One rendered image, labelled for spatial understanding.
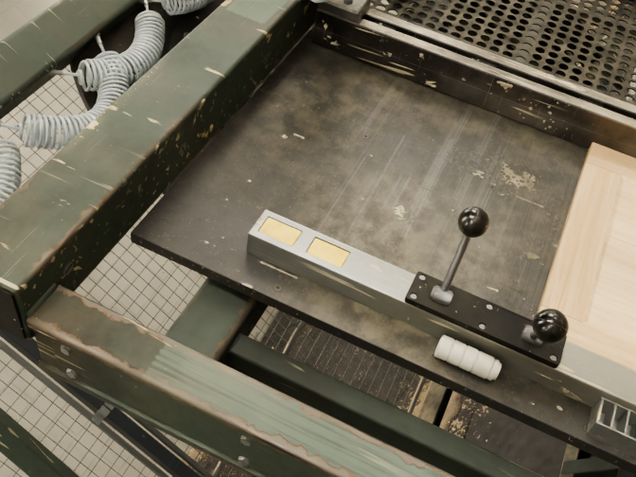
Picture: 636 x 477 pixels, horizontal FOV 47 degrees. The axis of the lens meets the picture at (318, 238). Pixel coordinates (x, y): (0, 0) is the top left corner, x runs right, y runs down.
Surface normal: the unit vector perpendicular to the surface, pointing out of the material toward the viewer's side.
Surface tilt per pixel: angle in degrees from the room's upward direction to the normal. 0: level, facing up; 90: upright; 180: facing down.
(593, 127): 90
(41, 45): 90
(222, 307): 57
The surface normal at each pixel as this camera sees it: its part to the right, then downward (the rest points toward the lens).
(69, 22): 0.59, -0.33
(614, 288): 0.13, -0.65
